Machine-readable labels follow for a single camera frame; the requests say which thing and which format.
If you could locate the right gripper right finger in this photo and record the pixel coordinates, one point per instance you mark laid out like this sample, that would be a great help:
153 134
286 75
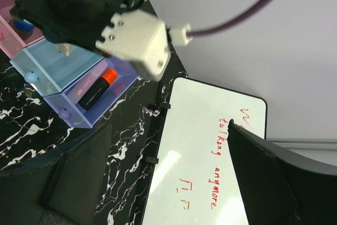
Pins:
279 186

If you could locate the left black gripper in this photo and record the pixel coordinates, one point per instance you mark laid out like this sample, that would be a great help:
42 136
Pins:
78 22

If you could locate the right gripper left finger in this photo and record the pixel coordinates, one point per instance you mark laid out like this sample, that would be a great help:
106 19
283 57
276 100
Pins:
61 186

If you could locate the four-compartment pastel drawer organizer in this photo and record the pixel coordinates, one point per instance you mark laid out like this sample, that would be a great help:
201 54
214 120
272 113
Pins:
53 74

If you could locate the pink purple eraser stick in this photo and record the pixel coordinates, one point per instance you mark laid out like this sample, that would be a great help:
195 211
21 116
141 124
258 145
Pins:
81 87

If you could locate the beige small eraser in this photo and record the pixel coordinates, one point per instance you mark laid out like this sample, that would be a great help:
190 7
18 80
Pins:
64 48

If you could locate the blue grey cap sharpener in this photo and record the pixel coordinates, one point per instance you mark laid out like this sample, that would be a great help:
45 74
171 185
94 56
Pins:
22 28

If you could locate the black marble pattern mat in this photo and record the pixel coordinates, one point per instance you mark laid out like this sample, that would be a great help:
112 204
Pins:
30 128

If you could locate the white whiteboard with red writing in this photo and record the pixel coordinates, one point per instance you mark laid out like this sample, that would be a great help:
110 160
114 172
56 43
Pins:
194 181

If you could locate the black whiteboard stand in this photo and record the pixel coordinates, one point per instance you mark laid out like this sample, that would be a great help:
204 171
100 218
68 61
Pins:
157 124

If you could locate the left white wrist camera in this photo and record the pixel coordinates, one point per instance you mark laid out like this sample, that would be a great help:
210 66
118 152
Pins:
140 38

